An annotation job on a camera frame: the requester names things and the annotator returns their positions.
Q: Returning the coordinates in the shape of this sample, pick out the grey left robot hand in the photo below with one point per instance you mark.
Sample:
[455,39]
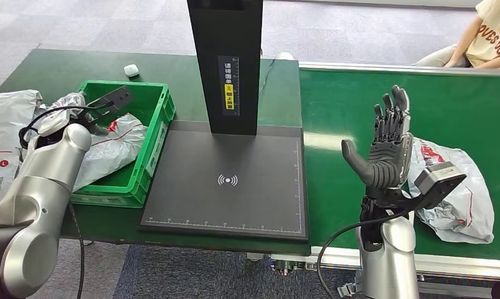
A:
[72,105]

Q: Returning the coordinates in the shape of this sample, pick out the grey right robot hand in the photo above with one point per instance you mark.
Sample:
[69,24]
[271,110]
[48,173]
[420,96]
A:
[388,157]

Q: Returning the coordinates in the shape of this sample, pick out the grey poly mailer package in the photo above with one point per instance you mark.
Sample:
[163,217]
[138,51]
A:
[460,214]
[113,152]

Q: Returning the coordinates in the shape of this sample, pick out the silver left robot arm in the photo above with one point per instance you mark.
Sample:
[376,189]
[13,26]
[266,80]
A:
[35,198]

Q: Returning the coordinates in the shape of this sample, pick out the white poly mailer package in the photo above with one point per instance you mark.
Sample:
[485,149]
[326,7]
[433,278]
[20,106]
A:
[2,119]

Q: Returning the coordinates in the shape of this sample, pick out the green conveyor belt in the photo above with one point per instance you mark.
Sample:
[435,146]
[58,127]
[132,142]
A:
[460,107]

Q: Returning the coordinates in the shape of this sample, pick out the metal conveyor connector block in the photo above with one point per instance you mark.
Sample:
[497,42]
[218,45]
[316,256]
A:
[291,266]

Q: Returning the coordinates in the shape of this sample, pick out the pale grey poly mailer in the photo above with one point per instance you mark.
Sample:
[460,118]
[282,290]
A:
[39,109]

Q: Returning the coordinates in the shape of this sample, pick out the small white earbud case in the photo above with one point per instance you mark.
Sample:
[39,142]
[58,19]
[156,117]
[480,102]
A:
[131,70]

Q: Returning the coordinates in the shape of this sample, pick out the green plastic crate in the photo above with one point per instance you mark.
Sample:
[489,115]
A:
[146,103]

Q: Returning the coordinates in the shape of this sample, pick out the small white round object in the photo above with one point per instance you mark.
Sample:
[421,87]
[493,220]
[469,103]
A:
[285,56]

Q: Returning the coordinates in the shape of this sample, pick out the person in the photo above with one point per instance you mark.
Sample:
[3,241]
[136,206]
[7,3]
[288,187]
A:
[493,33]

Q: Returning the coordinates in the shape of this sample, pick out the black scanner column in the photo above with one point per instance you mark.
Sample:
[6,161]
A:
[229,41]

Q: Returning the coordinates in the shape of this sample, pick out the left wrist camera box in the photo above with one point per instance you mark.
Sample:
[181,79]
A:
[113,97]

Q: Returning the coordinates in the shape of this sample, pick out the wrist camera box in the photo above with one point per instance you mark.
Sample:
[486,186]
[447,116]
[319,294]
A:
[113,97]
[439,181]

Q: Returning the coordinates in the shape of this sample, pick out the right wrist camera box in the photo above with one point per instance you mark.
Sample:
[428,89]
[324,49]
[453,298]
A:
[439,181]

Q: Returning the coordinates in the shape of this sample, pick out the black scanner base plate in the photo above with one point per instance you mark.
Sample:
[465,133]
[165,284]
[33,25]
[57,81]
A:
[233,210]

